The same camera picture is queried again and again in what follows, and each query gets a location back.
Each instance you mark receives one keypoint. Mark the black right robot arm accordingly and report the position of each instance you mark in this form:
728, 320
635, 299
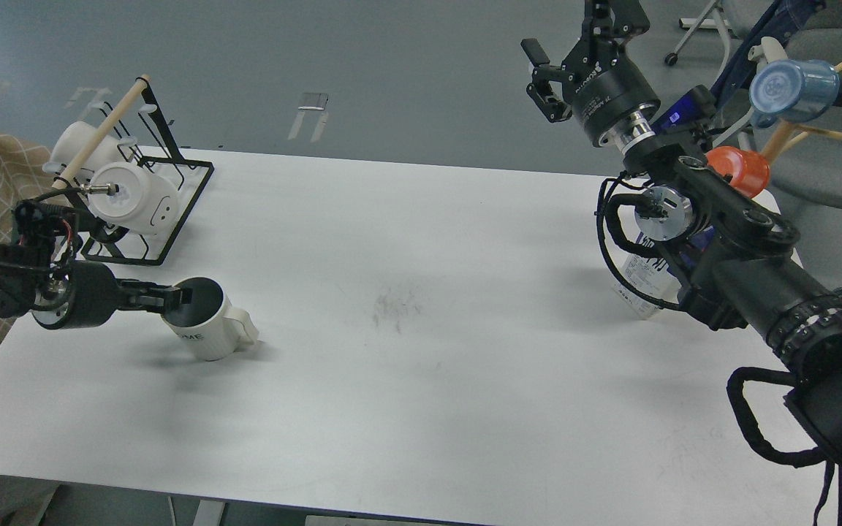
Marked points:
682, 236

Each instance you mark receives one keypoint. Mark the blue plastic cup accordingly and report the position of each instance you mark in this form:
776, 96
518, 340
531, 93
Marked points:
793, 91

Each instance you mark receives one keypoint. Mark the blue white milk carton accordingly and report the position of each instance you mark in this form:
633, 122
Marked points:
650, 276

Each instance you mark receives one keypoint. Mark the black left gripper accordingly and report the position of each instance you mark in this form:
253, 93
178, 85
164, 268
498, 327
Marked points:
95, 294

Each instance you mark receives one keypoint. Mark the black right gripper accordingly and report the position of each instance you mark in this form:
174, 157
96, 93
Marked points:
601, 85

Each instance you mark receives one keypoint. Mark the wooden cup tree stand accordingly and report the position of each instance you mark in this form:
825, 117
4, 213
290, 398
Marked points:
782, 135

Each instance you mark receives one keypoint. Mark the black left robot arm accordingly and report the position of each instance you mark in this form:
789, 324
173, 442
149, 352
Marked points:
41, 274

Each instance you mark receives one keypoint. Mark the white mug on rack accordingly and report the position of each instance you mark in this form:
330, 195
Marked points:
71, 143

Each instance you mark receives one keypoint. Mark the orange plastic cup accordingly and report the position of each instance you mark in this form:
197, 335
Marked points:
748, 172

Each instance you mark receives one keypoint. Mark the white ribbed mug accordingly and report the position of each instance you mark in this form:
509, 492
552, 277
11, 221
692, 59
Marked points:
206, 321

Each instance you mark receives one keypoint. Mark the blue folding frame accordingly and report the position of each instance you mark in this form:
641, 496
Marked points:
781, 21

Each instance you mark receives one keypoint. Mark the white smiley mug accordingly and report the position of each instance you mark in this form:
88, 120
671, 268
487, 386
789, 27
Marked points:
143, 202

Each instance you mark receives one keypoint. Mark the black wire cup rack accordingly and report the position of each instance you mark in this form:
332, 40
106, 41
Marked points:
146, 140

